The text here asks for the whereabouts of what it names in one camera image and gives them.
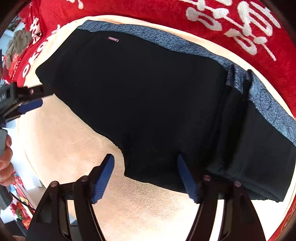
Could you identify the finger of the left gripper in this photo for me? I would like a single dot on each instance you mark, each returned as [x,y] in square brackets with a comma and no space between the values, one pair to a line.
[23,108]
[32,93]

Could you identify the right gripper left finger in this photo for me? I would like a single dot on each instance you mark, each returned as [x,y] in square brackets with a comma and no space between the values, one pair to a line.
[51,218]

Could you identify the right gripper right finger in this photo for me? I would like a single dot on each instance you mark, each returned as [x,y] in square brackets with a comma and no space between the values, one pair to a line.
[225,210]

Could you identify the red blanket white lettering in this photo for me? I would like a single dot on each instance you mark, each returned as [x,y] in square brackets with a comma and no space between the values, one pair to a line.
[247,28]

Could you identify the person's left hand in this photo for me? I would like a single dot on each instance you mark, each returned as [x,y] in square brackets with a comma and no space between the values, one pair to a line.
[7,176]

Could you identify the black pants blue patterned trim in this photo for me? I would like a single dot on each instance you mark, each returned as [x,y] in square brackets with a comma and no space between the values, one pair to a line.
[174,109]

